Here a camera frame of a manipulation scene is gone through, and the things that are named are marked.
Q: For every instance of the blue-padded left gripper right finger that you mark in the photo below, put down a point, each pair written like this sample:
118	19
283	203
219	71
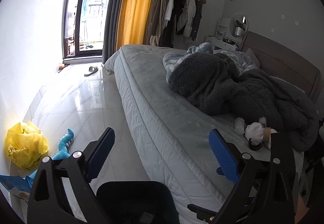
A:
262	191

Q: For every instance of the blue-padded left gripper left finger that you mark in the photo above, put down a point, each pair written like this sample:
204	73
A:
48	202

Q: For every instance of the white tissue ball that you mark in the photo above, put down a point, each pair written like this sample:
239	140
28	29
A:
254	133

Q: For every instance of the clear bubble wrap roll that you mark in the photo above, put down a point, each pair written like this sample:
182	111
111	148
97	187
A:
239	126

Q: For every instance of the black curved plastic piece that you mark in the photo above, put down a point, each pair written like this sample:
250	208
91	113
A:
254	147

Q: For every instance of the dark teal trash bin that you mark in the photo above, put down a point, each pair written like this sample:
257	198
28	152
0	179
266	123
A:
137	202

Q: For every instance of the blue white snack bag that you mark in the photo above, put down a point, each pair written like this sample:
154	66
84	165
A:
17	186

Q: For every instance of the blue plush toy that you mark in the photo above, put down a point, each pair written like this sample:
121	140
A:
63	145

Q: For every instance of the yellow plastic bag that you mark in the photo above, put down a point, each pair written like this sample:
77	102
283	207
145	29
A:
25	144

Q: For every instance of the white mattress bed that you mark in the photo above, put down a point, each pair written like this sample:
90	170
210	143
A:
171	134

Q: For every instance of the dark grey fleece blanket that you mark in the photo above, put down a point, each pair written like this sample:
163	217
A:
205	81

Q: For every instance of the blue patterned blanket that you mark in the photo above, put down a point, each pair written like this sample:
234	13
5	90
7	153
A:
238	62

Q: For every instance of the brown upholstered headboard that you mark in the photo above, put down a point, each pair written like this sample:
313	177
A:
278	60

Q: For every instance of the grey slipper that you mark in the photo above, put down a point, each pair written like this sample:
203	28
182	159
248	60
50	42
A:
91	71

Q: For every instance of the white dresser shelf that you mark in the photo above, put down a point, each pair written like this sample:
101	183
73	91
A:
222	38

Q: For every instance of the round vanity mirror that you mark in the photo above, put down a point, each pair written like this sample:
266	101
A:
238	25

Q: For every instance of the grey curtain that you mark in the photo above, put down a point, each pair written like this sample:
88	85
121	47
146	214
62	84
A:
110	31

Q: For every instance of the clothes rack with garments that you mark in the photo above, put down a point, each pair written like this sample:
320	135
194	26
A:
172	18

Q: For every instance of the black framed window door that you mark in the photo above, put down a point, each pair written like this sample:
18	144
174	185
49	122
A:
83	27

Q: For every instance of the yellow curtain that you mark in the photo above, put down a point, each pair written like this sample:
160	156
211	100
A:
132	22

